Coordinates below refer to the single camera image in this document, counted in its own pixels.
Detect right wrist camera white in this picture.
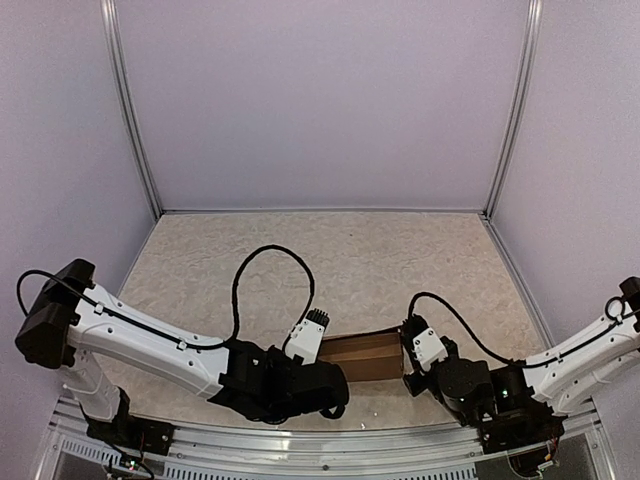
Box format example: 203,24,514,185
400,315,448,373

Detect right aluminium frame post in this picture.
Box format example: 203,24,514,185
483,0,544,223

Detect left aluminium frame post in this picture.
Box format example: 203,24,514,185
100,0,164,222

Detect front aluminium frame rail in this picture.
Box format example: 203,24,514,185
47,399,614,480

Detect brown cardboard box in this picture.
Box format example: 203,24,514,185
318,327,404,383

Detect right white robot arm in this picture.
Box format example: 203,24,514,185
400,276,639,453

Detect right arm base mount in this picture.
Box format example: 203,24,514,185
478,415,565,454

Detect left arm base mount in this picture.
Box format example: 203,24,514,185
87,417,176,456

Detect aluminium frame post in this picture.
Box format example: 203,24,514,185
100,0,164,222
483,0,544,223

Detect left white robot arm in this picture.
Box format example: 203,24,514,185
15,259,350,445

